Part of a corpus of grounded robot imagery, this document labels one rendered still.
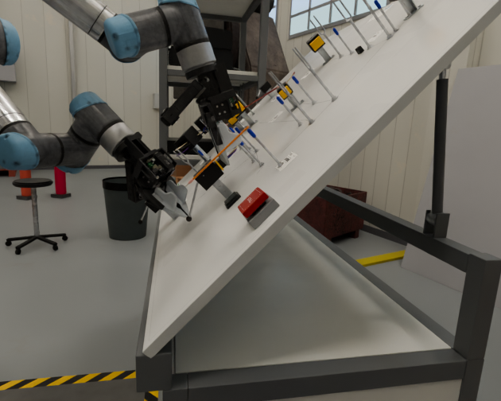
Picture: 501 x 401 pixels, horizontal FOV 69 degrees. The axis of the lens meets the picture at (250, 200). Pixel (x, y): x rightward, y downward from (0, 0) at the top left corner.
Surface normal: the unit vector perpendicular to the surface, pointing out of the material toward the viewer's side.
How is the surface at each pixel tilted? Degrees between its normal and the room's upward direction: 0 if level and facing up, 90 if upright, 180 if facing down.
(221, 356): 0
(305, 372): 0
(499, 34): 90
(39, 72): 90
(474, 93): 76
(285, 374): 0
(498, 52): 90
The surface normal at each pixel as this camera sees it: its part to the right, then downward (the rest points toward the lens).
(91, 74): 0.50, 0.20
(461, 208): -0.83, -0.17
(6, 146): -0.36, 0.18
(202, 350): 0.04, -0.98
